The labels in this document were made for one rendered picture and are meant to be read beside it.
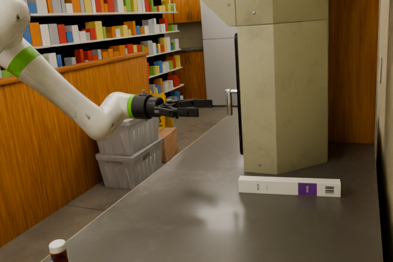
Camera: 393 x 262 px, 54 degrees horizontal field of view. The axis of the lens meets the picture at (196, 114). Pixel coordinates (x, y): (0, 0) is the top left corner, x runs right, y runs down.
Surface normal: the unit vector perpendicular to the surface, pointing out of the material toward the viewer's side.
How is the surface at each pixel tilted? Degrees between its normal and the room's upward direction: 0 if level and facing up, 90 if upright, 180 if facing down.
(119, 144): 95
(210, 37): 90
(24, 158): 90
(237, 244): 0
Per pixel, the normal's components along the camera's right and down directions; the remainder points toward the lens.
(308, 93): 0.38, 0.19
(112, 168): -0.37, 0.33
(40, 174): 0.92, 0.03
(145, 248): -0.07, -0.97
